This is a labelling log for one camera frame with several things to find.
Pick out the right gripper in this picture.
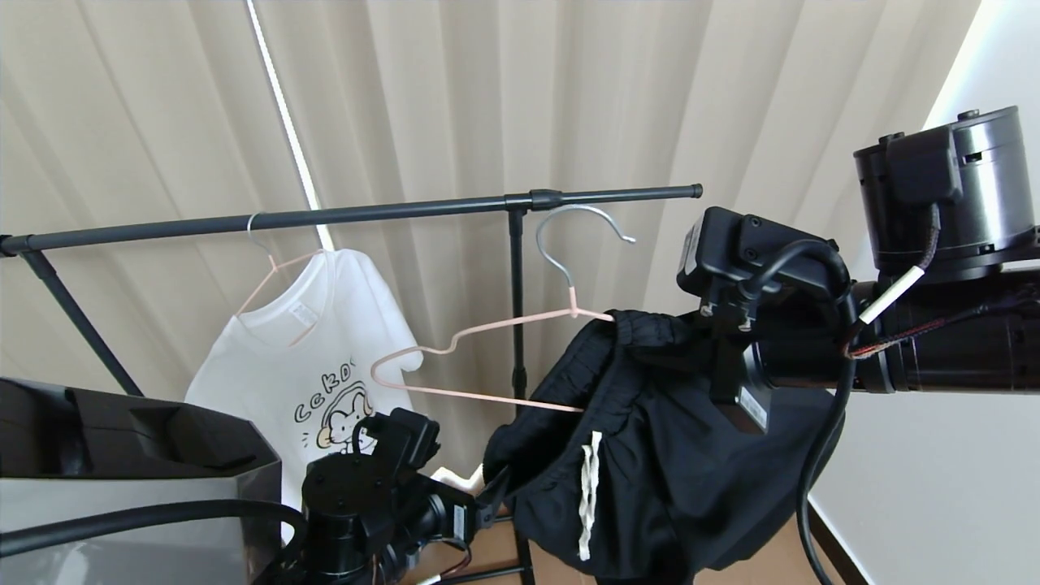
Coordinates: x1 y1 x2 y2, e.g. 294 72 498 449
711 325 895 436

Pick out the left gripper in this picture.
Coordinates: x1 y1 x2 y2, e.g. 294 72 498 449
398 479 480 570

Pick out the black garment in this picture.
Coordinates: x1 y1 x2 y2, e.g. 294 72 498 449
483 309 846 585

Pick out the pink clothes hanger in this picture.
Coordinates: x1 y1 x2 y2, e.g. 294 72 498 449
371 203 637 415
234 213 326 349

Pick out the white printed t-shirt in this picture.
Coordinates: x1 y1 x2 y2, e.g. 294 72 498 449
185 248 415 545

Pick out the black clothes rack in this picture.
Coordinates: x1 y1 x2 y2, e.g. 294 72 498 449
0 184 704 585

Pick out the beige curtain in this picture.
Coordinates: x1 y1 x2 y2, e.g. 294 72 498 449
0 0 980 488

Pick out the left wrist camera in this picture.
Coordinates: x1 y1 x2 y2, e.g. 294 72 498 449
349 406 444 482

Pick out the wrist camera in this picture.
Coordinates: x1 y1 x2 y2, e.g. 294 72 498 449
349 406 444 482
677 207 846 334

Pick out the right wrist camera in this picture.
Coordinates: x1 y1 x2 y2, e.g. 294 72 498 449
677 207 846 334

